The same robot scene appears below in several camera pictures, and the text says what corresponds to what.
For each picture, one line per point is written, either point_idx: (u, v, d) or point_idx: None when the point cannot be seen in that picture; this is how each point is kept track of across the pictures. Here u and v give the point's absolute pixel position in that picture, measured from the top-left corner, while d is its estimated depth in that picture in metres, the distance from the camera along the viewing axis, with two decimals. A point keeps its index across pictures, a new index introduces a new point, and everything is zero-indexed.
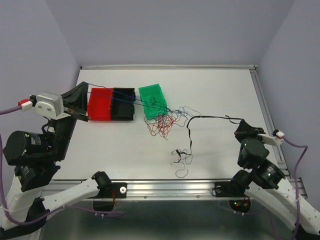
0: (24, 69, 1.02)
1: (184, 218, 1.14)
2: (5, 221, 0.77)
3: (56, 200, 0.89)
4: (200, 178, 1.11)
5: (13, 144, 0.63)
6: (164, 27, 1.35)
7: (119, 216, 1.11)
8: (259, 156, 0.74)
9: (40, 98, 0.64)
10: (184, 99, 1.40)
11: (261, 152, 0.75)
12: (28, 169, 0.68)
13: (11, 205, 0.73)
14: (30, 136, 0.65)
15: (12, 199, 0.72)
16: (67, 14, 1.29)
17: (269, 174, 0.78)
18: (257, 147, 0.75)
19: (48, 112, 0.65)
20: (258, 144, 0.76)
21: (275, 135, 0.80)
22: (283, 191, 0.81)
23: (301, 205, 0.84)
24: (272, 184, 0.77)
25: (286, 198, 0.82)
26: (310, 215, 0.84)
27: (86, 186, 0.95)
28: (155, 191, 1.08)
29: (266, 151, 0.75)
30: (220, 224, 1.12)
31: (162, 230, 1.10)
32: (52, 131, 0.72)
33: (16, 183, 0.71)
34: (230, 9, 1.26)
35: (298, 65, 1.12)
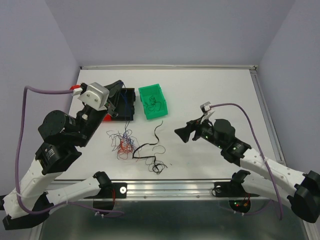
0: (24, 68, 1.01)
1: (185, 217, 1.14)
2: (14, 209, 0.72)
3: (59, 194, 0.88)
4: (201, 178, 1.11)
5: (51, 121, 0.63)
6: (165, 27, 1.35)
7: (120, 215, 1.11)
8: (225, 131, 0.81)
9: (91, 88, 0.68)
10: (184, 99, 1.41)
11: (229, 128, 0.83)
12: (53, 151, 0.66)
13: (26, 190, 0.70)
14: (68, 116, 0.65)
15: (28, 183, 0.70)
16: (67, 14, 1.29)
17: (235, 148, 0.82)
18: (223, 124, 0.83)
19: (92, 101, 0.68)
20: (223, 121, 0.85)
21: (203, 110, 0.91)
22: (248, 157, 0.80)
23: (271, 165, 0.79)
24: (238, 155, 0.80)
25: (255, 164, 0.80)
26: (282, 173, 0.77)
27: (88, 184, 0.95)
28: (155, 191, 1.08)
29: (231, 127, 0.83)
30: (221, 224, 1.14)
31: (162, 230, 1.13)
32: (85, 118, 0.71)
33: (37, 166, 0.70)
34: (230, 10, 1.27)
35: (298, 65, 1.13)
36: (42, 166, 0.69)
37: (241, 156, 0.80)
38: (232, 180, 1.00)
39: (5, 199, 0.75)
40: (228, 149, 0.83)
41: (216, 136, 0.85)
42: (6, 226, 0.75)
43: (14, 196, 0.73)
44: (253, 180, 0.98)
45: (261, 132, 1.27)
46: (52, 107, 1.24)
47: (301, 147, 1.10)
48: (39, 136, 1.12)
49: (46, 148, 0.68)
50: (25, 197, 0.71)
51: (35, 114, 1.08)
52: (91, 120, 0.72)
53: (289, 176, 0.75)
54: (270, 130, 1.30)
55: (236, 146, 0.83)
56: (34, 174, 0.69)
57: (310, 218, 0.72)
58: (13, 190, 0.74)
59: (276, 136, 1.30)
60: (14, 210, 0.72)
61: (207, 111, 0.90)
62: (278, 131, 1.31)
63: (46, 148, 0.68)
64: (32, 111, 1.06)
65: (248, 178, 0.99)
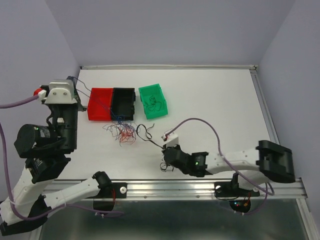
0: (24, 68, 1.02)
1: (185, 218, 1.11)
2: (9, 216, 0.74)
3: (57, 198, 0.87)
4: (200, 178, 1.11)
5: (23, 137, 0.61)
6: (164, 27, 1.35)
7: (120, 216, 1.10)
8: (174, 158, 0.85)
9: (54, 84, 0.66)
10: (184, 99, 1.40)
11: (175, 153, 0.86)
12: (40, 161, 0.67)
13: (18, 198, 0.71)
14: (39, 128, 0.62)
15: (20, 192, 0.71)
16: (67, 15, 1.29)
17: (199, 161, 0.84)
18: (170, 154, 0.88)
19: (61, 97, 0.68)
20: (168, 151, 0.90)
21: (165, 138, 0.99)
22: (211, 163, 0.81)
23: (229, 157, 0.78)
24: (203, 166, 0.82)
25: (220, 165, 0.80)
26: (241, 158, 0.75)
27: (87, 185, 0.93)
28: (155, 191, 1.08)
29: (176, 151, 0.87)
30: (221, 224, 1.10)
31: (162, 231, 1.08)
32: (60, 121, 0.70)
33: (26, 175, 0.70)
34: (230, 9, 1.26)
35: (298, 64, 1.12)
36: (31, 175, 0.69)
37: (206, 167, 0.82)
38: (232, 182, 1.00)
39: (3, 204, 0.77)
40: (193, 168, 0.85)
41: (174, 166, 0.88)
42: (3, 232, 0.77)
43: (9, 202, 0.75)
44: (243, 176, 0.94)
45: (261, 132, 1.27)
46: None
47: (300, 147, 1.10)
48: None
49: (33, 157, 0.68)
50: (20, 204, 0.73)
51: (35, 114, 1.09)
52: (68, 121, 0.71)
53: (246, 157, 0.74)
54: (270, 130, 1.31)
55: (197, 161, 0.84)
56: (24, 183, 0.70)
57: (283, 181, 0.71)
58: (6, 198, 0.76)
59: (276, 135, 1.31)
60: (8, 217, 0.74)
61: (168, 138, 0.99)
62: (278, 131, 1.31)
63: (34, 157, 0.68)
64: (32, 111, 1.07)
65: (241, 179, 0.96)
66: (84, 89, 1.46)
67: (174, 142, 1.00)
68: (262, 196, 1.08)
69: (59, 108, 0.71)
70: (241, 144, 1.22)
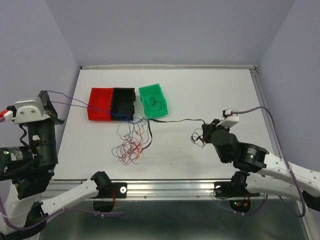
0: (24, 68, 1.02)
1: (185, 218, 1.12)
2: (5, 226, 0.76)
3: (54, 203, 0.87)
4: (199, 178, 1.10)
5: None
6: (164, 27, 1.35)
7: (120, 216, 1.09)
8: (227, 142, 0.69)
9: (20, 104, 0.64)
10: (184, 100, 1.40)
11: (228, 136, 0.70)
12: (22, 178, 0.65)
13: (9, 212, 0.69)
14: (9, 152, 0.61)
15: (9, 206, 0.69)
16: (67, 15, 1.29)
17: (254, 155, 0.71)
18: (221, 135, 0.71)
19: (29, 115, 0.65)
20: (218, 131, 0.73)
21: (225, 117, 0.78)
22: (272, 167, 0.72)
23: (297, 172, 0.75)
24: (259, 164, 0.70)
25: (279, 171, 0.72)
26: (309, 178, 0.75)
27: (85, 188, 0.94)
28: (155, 190, 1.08)
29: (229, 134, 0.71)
30: (220, 224, 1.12)
31: (162, 230, 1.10)
32: (36, 138, 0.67)
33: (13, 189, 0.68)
34: (230, 9, 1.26)
35: (299, 64, 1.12)
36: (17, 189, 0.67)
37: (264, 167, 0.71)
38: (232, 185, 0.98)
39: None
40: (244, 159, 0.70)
41: (219, 149, 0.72)
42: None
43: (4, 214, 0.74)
44: (256, 181, 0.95)
45: (261, 132, 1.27)
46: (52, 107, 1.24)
47: (300, 147, 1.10)
48: None
49: None
50: (13, 217, 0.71)
51: None
52: (45, 137, 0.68)
53: (315, 181, 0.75)
54: (270, 130, 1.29)
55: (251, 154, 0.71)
56: (13, 197, 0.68)
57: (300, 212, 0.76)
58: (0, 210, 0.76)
59: (277, 135, 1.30)
60: (4, 228, 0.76)
61: (228, 116, 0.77)
62: (277, 131, 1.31)
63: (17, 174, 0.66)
64: None
65: (250, 180, 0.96)
66: (84, 89, 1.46)
67: (228, 125, 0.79)
68: (263, 196, 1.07)
69: (33, 125, 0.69)
70: None
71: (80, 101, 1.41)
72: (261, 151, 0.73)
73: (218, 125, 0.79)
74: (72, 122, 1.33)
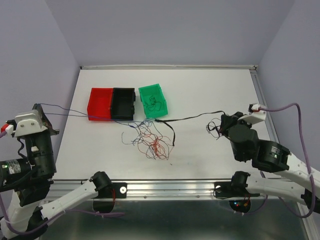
0: (24, 68, 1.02)
1: (185, 218, 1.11)
2: (7, 231, 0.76)
3: (54, 207, 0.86)
4: (199, 178, 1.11)
5: None
6: (164, 27, 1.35)
7: (120, 216, 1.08)
8: (246, 138, 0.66)
9: (19, 118, 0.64)
10: (184, 100, 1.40)
11: (249, 132, 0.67)
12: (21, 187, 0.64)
13: (13, 218, 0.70)
14: (7, 166, 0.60)
15: (12, 212, 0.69)
16: (67, 15, 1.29)
17: (277, 155, 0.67)
18: (241, 131, 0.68)
19: (29, 128, 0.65)
20: (239, 127, 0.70)
21: (251, 111, 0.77)
22: (293, 169, 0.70)
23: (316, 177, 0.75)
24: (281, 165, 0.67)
25: (300, 175, 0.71)
26: None
27: (84, 190, 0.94)
28: (155, 191, 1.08)
29: (251, 130, 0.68)
30: (221, 224, 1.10)
31: (162, 231, 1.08)
32: (34, 149, 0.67)
33: (15, 197, 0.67)
34: (230, 9, 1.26)
35: (299, 64, 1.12)
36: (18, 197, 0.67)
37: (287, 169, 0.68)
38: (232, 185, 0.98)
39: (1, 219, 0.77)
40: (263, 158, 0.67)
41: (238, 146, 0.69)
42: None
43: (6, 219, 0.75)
44: (257, 182, 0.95)
45: (261, 132, 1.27)
46: (53, 107, 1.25)
47: (300, 147, 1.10)
48: None
49: None
50: (17, 222, 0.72)
51: None
52: (43, 147, 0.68)
53: None
54: (270, 130, 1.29)
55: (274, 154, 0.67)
56: (15, 205, 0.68)
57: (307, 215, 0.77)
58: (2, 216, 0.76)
59: (277, 135, 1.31)
60: (6, 233, 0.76)
61: (255, 111, 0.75)
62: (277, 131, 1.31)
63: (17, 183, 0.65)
64: None
65: (250, 180, 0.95)
66: (84, 89, 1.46)
67: (251, 121, 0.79)
68: (262, 196, 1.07)
69: (31, 137, 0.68)
70: None
71: (80, 101, 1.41)
72: (284, 152, 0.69)
73: (241, 118, 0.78)
74: (72, 122, 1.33)
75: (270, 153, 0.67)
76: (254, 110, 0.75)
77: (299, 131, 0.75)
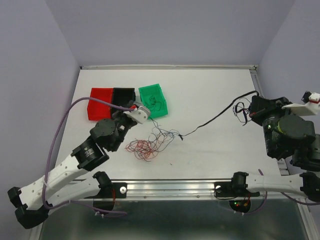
0: (25, 68, 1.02)
1: (184, 217, 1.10)
2: (33, 199, 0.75)
3: (59, 195, 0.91)
4: (199, 178, 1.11)
5: (101, 125, 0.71)
6: (165, 27, 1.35)
7: (123, 216, 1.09)
8: (306, 133, 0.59)
9: (142, 107, 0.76)
10: (184, 100, 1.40)
11: (306, 126, 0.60)
12: (92, 149, 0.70)
13: (52, 182, 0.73)
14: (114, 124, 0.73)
15: (58, 175, 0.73)
16: (67, 15, 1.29)
17: None
18: (295, 124, 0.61)
19: (140, 115, 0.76)
20: (293, 119, 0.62)
21: (307, 101, 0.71)
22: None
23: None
24: None
25: None
26: None
27: (88, 185, 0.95)
28: (155, 191, 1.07)
29: (307, 123, 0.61)
30: (221, 224, 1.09)
31: (162, 230, 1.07)
32: (123, 128, 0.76)
33: (71, 160, 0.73)
34: (230, 9, 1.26)
35: (299, 64, 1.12)
36: (78, 161, 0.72)
37: None
38: (232, 187, 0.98)
39: (23, 189, 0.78)
40: (313, 155, 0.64)
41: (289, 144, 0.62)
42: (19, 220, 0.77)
43: (36, 187, 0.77)
44: (256, 180, 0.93)
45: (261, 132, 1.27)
46: (53, 107, 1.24)
47: None
48: (41, 136, 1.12)
49: (86, 146, 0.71)
50: (50, 189, 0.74)
51: (36, 114, 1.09)
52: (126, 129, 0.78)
53: None
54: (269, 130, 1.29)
55: None
56: (66, 168, 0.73)
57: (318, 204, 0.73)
58: (39, 179, 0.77)
59: None
60: (31, 201, 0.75)
61: (312, 103, 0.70)
62: None
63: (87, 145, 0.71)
64: (33, 111, 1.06)
65: (250, 180, 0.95)
66: (85, 89, 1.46)
67: (301, 112, 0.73)
68: (262, 196, 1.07)
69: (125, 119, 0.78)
70: (241, 144, 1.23)
71: (80, 101, 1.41)
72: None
73: (284, 107, 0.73)
74: (72, 122, 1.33)
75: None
76: (311, 100, 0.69)
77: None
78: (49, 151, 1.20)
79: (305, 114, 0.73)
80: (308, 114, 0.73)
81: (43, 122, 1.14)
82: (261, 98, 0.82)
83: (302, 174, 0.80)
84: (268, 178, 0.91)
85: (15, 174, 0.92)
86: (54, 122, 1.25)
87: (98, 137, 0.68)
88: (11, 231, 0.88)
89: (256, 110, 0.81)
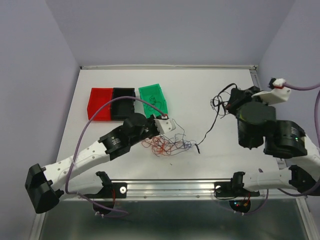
0: (25, 69, 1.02)
1: (185, 217, 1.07)
2: (58, 175, 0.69)
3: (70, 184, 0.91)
4: (199, 178, 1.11)
5: (135, 118, 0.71)
6: (164, 27, 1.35)
7: (124, 215, 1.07)
8: (265, 119, 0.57)
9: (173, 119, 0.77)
10: (184, 100, 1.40)
11: (266, 111, 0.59)
12: (117, 140, 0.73)
13: (80, 162, 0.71)
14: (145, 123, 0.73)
15: (87, 157, 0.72)
16: (68, 15, 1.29)
17: (297, 138, 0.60)
18: (256, 110, 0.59)
19: (167, 125, 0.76)
20: (252, 105, 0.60)
21: (273, 87, 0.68)
22: (310, 153, 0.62)
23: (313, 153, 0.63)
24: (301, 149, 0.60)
25: (315, 159, 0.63)
26: (313, 152, 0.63)
27: (92, 181, 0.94)
28: (155, 190, 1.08)
29: (268, 109, 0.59)
30: (221, 224, 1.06)
31: (162, 230, 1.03)
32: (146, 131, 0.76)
33: (99, 145, 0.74)
34: (230, 9, 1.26)
35: (300, 63, 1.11)
36: (105, 146, 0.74)
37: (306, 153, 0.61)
38: (232, 187, 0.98)
39: (47, 167, 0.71)
40: (282, 142, 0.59)
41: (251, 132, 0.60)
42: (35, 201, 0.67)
43: (62, 166, 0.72)
44: (251, 178, 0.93)
45: None
46: (52, 107, 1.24)
47: None
48: (40, 136, 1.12)
49: (113, 135, 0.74)
50: (75, 169, 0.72)
51: (36, 114, 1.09)
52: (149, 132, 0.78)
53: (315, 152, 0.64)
54: None
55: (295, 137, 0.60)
56: (95, 151, 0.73)
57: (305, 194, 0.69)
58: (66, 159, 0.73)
59: None
60: (57, 178, 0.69)
61: (276, 89, 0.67)
62: None
63: (114, 135, 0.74)
64: (33, 111, 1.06)
65: (246, 179, 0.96)
66: (85, 89, 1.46)
67: (269, 100, 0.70)
68: (262, 196, 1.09)
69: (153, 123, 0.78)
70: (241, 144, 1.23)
71: (80, 101, 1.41)
72: (300, 134, 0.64)
73: (255, 95, 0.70)
74: (72, 122, 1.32)
75: (290, 136, 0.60)
76: (276, 86, 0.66)
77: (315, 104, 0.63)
78: (49, 150, 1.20)
79: (276, 101, 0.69)
80: (279, 100, 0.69)
81: (43, 122, 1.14)
82: (236, 88, 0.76)
83: (292, 167, 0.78)
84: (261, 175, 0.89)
85: (15, 174, 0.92)
86: (54, 122, 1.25)
87: (131, 126, 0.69)
88: (10, 232, 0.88)
89: (230, 102, 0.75)
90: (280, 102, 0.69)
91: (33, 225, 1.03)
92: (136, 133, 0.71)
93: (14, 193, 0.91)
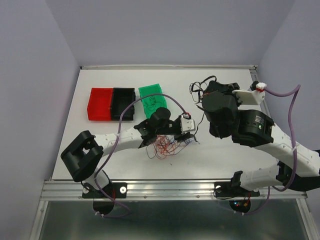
0: (25, 69, 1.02)
1: (185, 217, 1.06)
2: (108, 143, 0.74)
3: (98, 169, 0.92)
4: (200, 177, 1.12)
5: (161, 112, 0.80)
6: (164, 26, 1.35)
7: (121, 216, 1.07)
8: (222, 106, 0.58)
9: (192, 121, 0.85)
10: (184, 99, 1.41)
11: (226, 99, 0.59)
12: (145, 131, 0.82)
13: (124, 139, 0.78)
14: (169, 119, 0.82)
15: (126, 136, 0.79)
16: (68, 15, 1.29)
17: (260, 126, 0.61)
18: (215, 99, 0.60)
19: (187, 124, 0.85)
20: (213, 94, 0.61)
21: (254, 89, 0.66)
22: (278, 141, 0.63)
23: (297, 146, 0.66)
24: (265, 137, 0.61)
25: (284, 148, 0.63)
26: (283, 142, 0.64)
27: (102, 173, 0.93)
28: (155, 191, 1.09)
29: (227, 97, 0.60)
30: (220, 224, 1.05)
31: (162, 230, 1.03)
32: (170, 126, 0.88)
33: (135, 131, 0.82)
34: (230, 9, 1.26)
35: (300, 63, 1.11)
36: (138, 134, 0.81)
37: (271, 141, 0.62)
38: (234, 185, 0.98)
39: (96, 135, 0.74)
40: (247, 129, 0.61)
41: (214, 120, 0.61)
42: (79, 163, 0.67)
43: (109, 136, 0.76)
44: (247, 177, 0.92)
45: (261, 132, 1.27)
46: (52, 107, 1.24)
47: None
48: (40, 136, 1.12)
49: (143, 127, 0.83)
50: (119, 144, 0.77)
51: (36, 114, 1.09)
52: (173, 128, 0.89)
53: (283, 140, 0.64)
54: None
55: (258, 125, 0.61)
56: (133, 134, 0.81)
57: (287, 186, 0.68)
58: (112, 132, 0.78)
59: None
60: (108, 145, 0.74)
61: (255, 91, 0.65)
62: None
63: (144, 126, 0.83)
64: (32, 111, 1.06)
65: (243, 176, 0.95)
66: (85, 89, 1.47)
67: (246, 99, 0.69)
68: (262, 196, 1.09)
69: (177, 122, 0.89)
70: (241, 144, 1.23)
71: (80, 101, 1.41)
72: (268, 123, 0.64)
73: (234, 91, 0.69)
74: (72, 122, 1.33)
75: (254, 123, 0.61)
76: (257, 88, 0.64)
77: (288, 111, 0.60)
78: (49, 150, 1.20)
79: (250, 101, 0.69)
80: (253, 102, 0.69)
81: (42, 122, 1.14)
82: (214, 82, 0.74)
83: (279, 162, 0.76)
84: (256, 173, 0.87)
85: (16, 174, 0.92)
86: (54, 122, 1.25)
87: (158, 119, 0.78)
88: (10, 232, 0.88)
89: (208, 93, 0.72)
90: (253, 103, 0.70)
91: (33, 224, 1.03)
92: (161, 125, 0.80)
93: (14, 193, 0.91)
